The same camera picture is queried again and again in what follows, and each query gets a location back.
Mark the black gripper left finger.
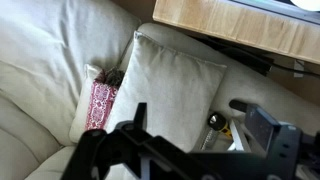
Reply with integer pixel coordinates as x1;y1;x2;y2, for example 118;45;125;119
61;102;201;180

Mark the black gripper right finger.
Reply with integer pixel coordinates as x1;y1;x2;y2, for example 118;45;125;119
229;99;320;180

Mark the white square pillow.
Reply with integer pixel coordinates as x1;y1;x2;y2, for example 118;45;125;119
105;30;228;154

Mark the cream sofa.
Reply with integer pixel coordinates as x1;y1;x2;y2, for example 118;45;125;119
0;0;320;180

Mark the dark remote control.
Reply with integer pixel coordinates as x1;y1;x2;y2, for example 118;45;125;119
199;128;217;151

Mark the light wooden table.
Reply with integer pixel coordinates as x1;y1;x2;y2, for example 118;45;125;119
152;0;320;65

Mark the white cap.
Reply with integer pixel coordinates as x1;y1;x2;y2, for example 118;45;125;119
289;0;320;12

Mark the black cable under table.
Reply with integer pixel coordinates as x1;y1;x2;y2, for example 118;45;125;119
271;62;320;80

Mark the white cable tag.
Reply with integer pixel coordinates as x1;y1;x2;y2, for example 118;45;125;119
293;59;305;79

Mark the black bracket under table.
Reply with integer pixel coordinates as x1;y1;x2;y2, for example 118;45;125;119
196;34;275;77

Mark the aluminium frame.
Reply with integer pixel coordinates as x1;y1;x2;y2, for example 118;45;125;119
229;0;320;25

